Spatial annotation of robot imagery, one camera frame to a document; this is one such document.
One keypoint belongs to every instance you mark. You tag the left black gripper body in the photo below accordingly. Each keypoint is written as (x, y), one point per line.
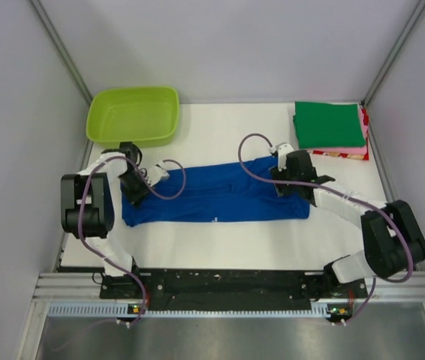
(134, 185)

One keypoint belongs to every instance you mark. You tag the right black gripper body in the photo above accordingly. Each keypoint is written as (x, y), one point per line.
(284, 175)

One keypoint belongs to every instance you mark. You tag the blue printed t shirt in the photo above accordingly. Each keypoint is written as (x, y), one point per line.
(215, 193)

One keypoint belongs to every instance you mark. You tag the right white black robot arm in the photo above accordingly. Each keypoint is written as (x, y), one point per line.
(392, 238)

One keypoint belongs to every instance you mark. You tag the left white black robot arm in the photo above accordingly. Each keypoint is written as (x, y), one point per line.
(87, 209)

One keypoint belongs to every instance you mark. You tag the folded green t shirt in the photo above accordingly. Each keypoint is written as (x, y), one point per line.
(327, 125)

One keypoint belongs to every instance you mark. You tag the folded red patterned t shirt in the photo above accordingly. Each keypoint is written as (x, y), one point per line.
(363, 118)

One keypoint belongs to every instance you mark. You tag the lime green plastic tub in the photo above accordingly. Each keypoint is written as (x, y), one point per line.
(147, 116)

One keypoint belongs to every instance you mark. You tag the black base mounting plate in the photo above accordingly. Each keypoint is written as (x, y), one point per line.
(227, 290)

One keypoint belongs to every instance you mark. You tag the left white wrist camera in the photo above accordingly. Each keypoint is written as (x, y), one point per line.
(156, 173)

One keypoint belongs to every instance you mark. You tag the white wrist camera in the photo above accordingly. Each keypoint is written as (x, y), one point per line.
(156, 173)
(281, 152)

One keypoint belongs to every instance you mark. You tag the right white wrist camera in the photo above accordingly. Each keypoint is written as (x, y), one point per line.
(281, 152)

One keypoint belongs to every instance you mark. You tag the aluminium frame rail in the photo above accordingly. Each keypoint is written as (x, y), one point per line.
(79, 287)

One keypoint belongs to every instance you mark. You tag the grey slotted cable duct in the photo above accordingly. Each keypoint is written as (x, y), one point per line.
(129, 311)

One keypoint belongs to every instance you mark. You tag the left aluminium corner post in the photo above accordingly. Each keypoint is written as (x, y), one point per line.
(62, 51)

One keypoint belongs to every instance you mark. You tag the aluminium corner post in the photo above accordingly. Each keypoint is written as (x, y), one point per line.
(398, 46)
(62, 51)

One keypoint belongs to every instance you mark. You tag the right aluminium corner post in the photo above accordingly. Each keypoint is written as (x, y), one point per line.
(398, 46)

